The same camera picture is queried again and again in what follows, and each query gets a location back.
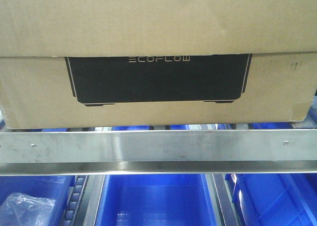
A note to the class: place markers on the brown EcoFlow cardboard box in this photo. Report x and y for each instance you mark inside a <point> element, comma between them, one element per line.
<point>89,63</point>

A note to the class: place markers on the blue crate on lower shelf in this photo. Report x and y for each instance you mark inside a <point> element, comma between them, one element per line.
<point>155,200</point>

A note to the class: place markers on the lower shelf roller track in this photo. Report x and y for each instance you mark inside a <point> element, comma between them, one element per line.
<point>74,200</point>

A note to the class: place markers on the lower left blue bin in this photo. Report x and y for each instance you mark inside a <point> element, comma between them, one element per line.
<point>54,187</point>

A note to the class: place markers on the blue bin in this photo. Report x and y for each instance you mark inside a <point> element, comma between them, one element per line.
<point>274,199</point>
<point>54,187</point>

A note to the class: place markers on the lower right blue bin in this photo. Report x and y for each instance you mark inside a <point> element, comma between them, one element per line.
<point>274,199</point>

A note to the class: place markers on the clear plastic bag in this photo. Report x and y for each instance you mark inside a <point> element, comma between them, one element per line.
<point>20,209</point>

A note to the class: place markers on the steel shelf front rail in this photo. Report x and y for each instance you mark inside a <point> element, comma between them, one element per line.
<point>158,151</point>

